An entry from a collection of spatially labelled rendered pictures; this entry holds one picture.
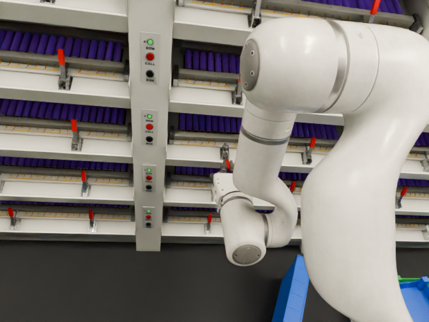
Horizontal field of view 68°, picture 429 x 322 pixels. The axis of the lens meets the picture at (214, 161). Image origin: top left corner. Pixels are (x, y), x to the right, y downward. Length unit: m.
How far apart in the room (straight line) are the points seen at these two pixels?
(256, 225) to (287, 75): 0.44
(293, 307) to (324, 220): 0.79
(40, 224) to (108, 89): 0.66
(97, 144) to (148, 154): 0.15
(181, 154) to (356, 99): 0.68
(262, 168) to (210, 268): 0.82
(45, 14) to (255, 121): 0.50
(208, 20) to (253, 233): 0.47
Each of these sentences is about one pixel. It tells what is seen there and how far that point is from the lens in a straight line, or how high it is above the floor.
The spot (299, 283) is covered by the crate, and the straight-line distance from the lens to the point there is 1.18.
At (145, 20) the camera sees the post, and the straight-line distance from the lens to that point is 0.75.
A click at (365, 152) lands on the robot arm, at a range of 0.37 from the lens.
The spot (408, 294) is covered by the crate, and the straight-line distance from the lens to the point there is 1.53.
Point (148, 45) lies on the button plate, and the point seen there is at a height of 0.86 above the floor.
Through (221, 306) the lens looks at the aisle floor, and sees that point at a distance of 1.29.
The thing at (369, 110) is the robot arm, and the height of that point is 1.00.
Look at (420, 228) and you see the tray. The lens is 1.71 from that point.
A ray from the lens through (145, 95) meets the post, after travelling 0.84.
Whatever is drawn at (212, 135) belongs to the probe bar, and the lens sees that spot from 0.99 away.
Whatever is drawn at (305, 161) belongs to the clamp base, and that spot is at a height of 0.53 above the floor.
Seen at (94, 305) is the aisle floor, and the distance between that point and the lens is 1.29.
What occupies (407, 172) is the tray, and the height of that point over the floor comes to 0.51.
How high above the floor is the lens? 1.17
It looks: 42 degrees down
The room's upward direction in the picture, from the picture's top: 11 degrees clockwise
